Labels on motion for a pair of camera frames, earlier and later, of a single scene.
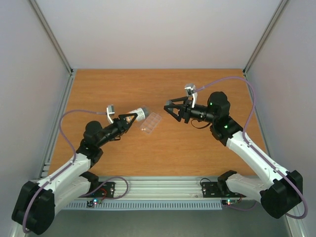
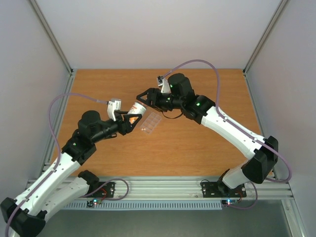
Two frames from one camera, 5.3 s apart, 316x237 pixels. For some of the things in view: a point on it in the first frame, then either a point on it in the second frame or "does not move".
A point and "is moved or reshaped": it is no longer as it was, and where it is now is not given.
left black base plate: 106,191 does not move
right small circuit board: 229,202 does not move
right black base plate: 212,189 does not move
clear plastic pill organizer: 151,122 does not move
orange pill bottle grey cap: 142,113 is moved or reshaped
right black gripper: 187,106 → 153,101
